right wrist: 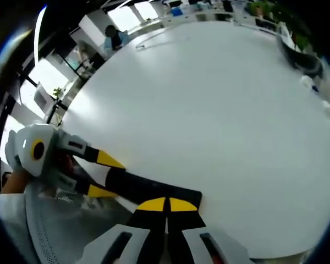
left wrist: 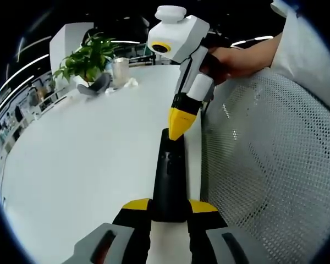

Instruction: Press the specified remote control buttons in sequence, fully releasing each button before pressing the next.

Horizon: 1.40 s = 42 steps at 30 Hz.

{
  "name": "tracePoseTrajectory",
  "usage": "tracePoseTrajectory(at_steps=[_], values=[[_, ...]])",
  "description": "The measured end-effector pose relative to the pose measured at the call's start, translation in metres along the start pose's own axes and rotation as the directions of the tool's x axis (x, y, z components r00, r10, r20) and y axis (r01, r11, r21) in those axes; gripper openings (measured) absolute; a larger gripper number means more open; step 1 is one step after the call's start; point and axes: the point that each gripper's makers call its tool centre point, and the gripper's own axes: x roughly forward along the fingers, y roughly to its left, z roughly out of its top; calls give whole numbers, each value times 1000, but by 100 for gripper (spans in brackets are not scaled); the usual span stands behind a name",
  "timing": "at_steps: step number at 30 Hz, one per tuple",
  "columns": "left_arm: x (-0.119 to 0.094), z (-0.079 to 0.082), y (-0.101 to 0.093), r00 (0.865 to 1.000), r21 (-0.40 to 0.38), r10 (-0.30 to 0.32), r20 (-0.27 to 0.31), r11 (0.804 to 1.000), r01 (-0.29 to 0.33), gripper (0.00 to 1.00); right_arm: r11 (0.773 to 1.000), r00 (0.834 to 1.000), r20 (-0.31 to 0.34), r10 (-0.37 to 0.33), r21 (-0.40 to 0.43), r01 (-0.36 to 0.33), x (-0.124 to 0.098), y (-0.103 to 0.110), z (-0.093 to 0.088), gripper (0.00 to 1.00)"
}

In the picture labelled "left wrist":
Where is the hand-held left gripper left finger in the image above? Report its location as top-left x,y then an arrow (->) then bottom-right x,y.
62,197 -> 154,264

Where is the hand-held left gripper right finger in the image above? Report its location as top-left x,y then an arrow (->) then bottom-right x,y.
187,200 -> 266,264

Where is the black remote control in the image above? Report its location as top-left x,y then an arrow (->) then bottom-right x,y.
150,128 -> 194,223

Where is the person's right hand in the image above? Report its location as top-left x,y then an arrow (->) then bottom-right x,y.
202,43 -> 261,85

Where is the dark goggles headset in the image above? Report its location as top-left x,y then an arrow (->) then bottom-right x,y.
76,73 -> 113,97

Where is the green potted plant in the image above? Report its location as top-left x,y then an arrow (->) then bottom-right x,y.
52,32 -> 120,86

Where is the cluttered office shelving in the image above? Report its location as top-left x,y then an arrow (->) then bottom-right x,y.
0,70 -> 60,166

